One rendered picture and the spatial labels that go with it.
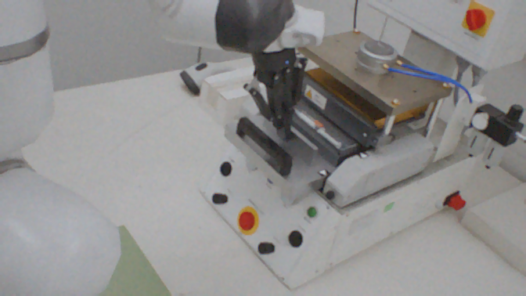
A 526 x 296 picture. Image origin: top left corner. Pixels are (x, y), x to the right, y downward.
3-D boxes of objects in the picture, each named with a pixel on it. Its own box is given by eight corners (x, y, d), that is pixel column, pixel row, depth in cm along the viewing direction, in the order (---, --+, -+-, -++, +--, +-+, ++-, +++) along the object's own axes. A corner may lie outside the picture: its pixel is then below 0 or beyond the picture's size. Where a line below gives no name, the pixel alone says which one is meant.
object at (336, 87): (356, 71, 134) (367, 34, 128) (430, 121, 121) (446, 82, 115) (300, 87, 124) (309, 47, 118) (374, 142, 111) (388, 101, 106)
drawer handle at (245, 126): (243, 131, 116) (246, 114, 114) (290, 174, 107) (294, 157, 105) (235, 133, 115) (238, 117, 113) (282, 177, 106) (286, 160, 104)
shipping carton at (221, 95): (251, 92, 172) (256, 65, 167) (276, 114, 164) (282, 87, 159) (196, 103, 162) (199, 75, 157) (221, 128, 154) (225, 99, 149)
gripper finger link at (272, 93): (280, 73, 98) (273, 77, 98) (285, 120, 107) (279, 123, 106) (266, 62, 101) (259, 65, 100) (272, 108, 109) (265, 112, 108)
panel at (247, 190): (202, 193, 132) (239, 124, 126) (284, 283, 114) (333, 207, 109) (195, 193, 130) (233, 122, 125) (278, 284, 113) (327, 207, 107)
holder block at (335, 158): (327, 97, 132) (329, 88, 131) (391, 145, 120) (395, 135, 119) (271, 113, 123) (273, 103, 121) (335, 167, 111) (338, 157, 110)
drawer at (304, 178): (326, 107, 136) (333, 78, 131) (395, 160, 123) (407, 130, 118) (222, 139, 119) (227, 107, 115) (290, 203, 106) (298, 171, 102)
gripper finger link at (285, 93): (270, 59, 101) (276, 55, 101) (277, 104, 109) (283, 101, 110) (284, 70, 99) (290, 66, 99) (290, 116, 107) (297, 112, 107)
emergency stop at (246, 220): (239, 222, 124) (249, 207, 123) (251, 234, 122) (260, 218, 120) (235, 222, 123) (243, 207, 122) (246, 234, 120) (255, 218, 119)
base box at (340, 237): (358, 132, 163) (374, 79, 153) (466, 214, 142) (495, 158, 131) (197, 189, 133) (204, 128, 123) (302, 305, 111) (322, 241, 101)
